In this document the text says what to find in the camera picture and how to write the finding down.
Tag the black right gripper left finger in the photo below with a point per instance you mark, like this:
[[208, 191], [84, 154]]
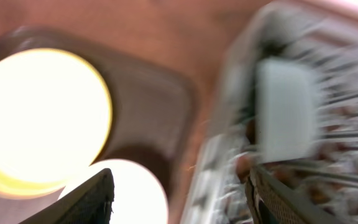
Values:
[[89, 203]]

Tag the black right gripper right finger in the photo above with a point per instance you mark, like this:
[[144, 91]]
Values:
[[285, 205]]

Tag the white green cup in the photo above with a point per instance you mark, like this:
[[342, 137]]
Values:
[[287, 101]]

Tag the grey plastic dishwasher rack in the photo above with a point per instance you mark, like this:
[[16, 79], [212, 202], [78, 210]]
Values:
[[328, 176]]

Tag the pink bowl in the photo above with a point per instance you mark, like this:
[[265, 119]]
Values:
[[139, 197]]

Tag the yellow plate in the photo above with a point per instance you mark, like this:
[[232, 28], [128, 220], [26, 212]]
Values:
[[56, 114]]

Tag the dark brown serving tray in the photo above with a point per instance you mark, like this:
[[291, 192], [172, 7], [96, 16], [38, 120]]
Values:
[[154, 107]]

